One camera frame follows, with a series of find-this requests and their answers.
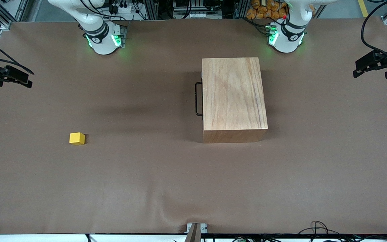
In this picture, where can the grey metal base bracket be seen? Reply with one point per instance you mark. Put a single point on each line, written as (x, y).
(124, 33)

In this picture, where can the wooden drawer cabinet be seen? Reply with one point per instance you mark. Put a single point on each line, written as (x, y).
(233, 97)

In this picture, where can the metal table clamp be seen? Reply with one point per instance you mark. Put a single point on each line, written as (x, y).
(196, 230)

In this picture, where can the yellow wooden block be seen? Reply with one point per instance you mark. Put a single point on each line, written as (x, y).
(77, 138)

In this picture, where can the orange object pile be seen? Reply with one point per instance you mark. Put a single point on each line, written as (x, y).
(267, 10)

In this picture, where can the brown table cover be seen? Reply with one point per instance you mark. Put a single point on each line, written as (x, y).
(146, 185)

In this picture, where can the white power strip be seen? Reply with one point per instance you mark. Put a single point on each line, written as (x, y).
(193, 15)

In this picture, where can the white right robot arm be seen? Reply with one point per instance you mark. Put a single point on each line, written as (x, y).
(101, 43)

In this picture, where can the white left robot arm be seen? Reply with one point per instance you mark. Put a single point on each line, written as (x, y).
(286, 40)

